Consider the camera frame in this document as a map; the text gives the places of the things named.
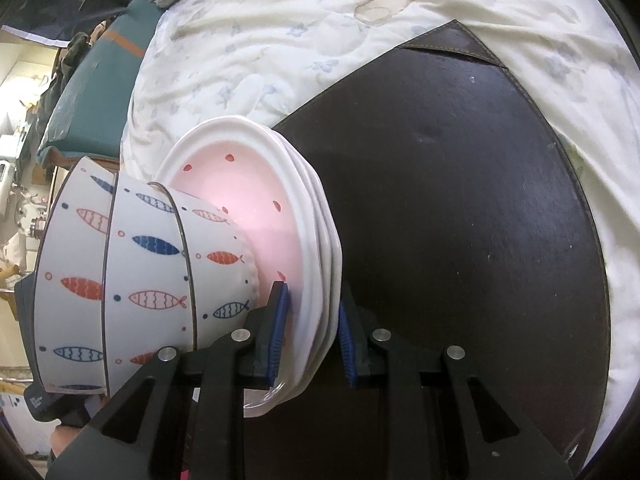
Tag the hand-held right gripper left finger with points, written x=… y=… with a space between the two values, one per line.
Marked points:
x=275 y=332

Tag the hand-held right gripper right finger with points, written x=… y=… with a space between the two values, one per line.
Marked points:
x=348 y=347

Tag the white fish print bowl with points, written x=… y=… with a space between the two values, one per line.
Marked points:
x=220 y=265
x=70 y=260
x=145 y=260

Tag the scalloped pink strawberry plate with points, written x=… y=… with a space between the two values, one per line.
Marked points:
x=320 y=240
x=336 y=255

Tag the large pink strawberry plate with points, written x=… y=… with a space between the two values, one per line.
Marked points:
x=250 y=195

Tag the person's left hand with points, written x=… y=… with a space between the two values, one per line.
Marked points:
x=65 y=445

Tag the dark leather mat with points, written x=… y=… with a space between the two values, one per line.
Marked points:
x=450 y=240

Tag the white bed sheet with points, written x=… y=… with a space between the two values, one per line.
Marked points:
x=280 y=50

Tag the pile of dark clothes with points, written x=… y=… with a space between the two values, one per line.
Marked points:
x=77 y=55

